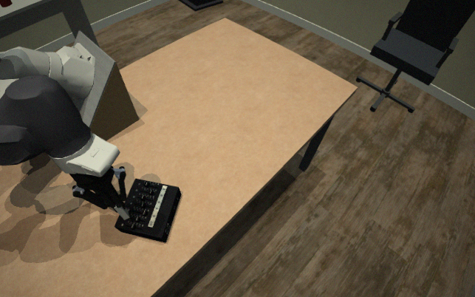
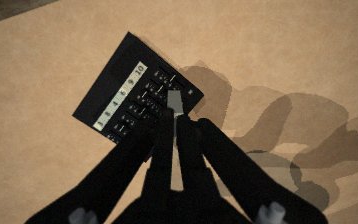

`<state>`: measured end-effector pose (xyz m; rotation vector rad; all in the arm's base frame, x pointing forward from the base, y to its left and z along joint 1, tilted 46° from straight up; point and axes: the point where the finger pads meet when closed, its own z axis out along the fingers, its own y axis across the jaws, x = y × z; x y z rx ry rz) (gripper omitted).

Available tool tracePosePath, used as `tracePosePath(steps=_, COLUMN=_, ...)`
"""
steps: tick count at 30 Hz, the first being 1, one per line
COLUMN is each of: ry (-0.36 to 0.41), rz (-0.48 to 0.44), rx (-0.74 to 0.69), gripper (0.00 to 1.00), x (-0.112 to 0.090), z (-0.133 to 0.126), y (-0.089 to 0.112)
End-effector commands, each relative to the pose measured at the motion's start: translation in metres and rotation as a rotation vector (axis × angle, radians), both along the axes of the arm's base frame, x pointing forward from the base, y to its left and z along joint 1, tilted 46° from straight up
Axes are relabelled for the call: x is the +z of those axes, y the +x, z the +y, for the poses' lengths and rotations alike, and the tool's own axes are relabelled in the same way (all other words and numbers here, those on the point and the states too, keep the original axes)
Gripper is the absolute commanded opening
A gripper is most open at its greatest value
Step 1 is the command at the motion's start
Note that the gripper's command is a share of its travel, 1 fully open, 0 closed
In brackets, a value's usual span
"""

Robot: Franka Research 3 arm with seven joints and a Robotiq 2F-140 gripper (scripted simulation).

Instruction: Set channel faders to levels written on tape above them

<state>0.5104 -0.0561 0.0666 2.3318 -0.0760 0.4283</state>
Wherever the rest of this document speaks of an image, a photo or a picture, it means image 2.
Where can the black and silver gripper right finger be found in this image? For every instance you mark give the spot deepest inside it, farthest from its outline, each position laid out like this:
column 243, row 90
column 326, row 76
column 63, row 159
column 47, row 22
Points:
column 262, row 199

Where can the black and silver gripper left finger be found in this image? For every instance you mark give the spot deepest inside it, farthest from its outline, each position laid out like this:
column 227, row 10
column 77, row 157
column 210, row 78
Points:
column 95, row 197

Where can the black lighting desk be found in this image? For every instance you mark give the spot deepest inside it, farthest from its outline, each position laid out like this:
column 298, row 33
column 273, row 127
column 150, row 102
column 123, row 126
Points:
column 134, row 79

